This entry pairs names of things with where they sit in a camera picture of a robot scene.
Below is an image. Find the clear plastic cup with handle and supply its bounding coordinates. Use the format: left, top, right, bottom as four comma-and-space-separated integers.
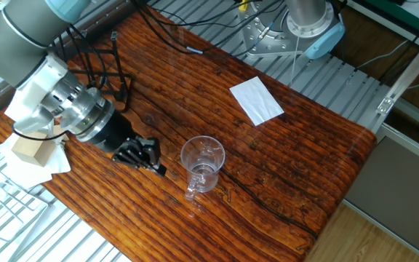
180, 135, 226, 202

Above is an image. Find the black cable bundle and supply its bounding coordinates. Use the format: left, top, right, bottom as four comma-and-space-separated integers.
55, 0, 290, 92

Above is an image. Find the white paper sheet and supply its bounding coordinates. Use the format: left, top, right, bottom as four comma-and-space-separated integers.
229, 76, 285, 127

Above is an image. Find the white wrist sensor mount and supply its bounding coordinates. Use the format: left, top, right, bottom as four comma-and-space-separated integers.
4, 52, 69, 135

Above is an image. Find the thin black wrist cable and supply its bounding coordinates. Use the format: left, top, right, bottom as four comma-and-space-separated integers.
12, 123, 68, 142

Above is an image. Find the white crumpled cloth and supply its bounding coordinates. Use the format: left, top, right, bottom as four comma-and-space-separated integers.
0, 122, 72, 190

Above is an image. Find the black metal cup rack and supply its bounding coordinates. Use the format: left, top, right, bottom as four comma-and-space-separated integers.
55, 31, 134, 112

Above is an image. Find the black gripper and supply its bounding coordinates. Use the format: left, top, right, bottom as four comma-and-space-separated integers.
92, 110, 168, 178

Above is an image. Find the aluminium frame bar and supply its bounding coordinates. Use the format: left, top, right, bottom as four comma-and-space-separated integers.
375, 23, 419, 116

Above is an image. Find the thin white rod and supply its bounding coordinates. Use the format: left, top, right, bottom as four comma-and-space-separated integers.
290, 35, 302, 77

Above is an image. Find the white wire dish rack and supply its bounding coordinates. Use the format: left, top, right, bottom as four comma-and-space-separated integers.
0, 154, 49, 255

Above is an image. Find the green board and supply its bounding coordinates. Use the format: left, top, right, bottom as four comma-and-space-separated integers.
362, 0, 419, 26

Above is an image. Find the large wooden block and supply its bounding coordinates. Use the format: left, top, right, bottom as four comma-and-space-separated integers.
11, 131, 57, 167

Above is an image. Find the grey flat board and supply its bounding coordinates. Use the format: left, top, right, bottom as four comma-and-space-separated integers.
343, 136, 419, 262

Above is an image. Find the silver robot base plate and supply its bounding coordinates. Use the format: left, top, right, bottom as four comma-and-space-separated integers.
240, 0, 311, 58

